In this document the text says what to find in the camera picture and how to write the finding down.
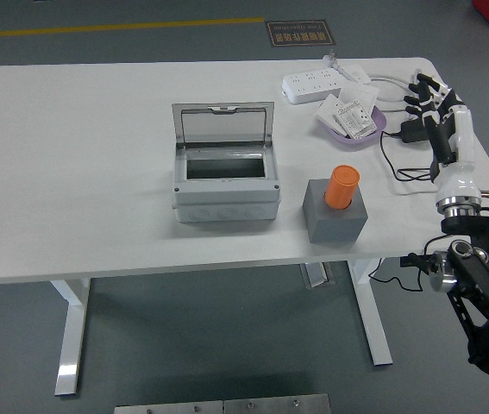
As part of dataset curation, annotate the grey metal plate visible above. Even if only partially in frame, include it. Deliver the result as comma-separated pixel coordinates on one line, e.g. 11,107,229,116
223,393,332,414
113,400,224,414

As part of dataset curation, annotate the black power adapter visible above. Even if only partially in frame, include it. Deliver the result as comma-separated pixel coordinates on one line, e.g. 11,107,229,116
400,118,433,145

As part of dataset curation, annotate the packaged socket with label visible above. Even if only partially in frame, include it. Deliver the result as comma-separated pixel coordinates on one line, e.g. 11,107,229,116
334,99,378,141

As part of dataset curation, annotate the white wall socket plate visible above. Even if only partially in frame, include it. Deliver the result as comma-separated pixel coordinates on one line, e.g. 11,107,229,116
316,93,348,133

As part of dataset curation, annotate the grey electrical box with lid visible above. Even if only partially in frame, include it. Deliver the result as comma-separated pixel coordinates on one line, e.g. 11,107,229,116
171,101,281,224

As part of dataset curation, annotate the purple plastic tray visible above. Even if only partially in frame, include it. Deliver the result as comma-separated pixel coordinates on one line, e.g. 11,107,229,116
316,105,388,152

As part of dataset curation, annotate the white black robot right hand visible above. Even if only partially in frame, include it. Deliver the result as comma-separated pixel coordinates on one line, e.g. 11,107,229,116
403,72,483,204

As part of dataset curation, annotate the grey cube battery holder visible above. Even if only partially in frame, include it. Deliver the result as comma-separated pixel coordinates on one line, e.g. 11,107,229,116
303,177,368,246

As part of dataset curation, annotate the orange cylindrical battery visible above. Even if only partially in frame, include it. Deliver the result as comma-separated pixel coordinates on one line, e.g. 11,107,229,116
323,164,360,211

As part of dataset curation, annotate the white power strip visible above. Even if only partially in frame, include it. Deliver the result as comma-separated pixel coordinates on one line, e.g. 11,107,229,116
281,67,345,105

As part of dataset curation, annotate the white table leg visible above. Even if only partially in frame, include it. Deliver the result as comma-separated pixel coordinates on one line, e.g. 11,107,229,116
49,278,92,397
347,258,394,367

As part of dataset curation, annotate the white rounded charger block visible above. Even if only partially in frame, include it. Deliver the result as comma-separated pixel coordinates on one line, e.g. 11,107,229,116
342,64,373,85

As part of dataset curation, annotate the metal bracket under table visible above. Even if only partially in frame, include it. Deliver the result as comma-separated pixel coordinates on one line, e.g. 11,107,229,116
299,261,335,289

